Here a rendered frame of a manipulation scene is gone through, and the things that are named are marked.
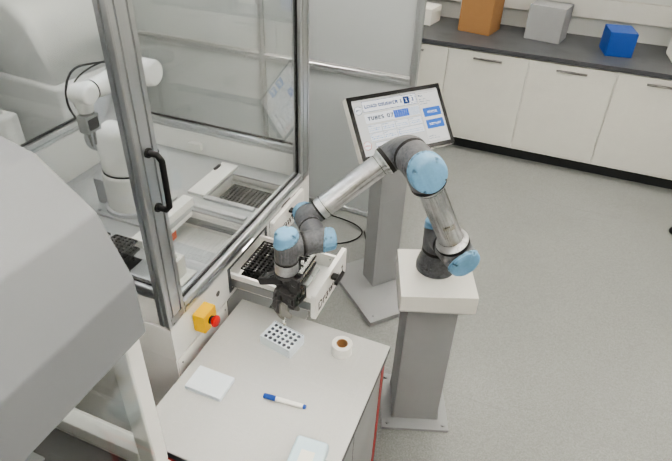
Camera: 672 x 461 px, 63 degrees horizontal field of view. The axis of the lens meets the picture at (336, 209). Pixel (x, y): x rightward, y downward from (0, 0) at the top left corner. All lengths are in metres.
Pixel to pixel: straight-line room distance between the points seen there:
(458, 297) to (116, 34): 1.40
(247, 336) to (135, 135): 0.87
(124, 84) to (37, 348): 0.63
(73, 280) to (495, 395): 2.24
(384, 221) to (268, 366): 1.33
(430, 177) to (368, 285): 1.68
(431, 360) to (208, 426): 1.02
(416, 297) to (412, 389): 0.61
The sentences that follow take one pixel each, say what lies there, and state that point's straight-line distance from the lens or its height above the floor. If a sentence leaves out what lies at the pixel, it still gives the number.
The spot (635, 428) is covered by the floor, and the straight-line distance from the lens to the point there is 3.04.
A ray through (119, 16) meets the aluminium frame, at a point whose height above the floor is 1.87.
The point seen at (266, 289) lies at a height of 0.87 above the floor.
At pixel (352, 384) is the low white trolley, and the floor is 0.76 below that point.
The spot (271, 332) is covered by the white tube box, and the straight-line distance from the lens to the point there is 1.93.
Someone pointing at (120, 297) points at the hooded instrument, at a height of 1.49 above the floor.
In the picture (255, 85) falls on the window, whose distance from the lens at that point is 1.91.
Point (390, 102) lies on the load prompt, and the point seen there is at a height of 1.16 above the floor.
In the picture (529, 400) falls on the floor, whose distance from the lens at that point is 2.93.
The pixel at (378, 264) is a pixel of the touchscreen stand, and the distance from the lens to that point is 3.14.
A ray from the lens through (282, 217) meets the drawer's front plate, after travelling 2.26.
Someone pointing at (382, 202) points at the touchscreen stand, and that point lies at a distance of 2.89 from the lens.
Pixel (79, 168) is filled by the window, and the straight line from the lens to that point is 1.63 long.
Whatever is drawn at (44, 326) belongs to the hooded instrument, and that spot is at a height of 1.55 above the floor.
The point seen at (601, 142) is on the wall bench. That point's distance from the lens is 4.74.
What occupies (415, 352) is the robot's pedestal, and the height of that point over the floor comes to 0.46.
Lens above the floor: 2.20
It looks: 34 degrees down
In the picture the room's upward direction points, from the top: 2 degrees clockwise
